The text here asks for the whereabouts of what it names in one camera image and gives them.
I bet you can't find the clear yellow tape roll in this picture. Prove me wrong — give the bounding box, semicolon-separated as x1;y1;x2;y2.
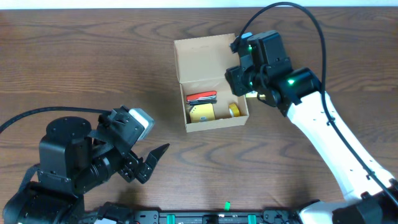
228;103;241;118

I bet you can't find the brown cardboard box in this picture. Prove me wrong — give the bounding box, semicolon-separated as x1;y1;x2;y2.
174;33;249;133

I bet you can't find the yellow sticky note pad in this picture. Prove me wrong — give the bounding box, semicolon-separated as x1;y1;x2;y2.
189;103;215;123

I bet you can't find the yellow highlighter blue cap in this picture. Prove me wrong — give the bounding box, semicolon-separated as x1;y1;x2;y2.
245;91;266;100

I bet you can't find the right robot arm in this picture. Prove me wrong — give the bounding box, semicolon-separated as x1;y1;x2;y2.
225;60;397;223

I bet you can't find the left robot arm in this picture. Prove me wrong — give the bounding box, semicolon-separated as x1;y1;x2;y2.
3;114;169;223

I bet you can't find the small green clip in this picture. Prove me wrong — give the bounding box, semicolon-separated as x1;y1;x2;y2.
224;202;231;211

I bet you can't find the black mounting rail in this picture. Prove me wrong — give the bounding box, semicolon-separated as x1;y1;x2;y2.
83;202;312;224

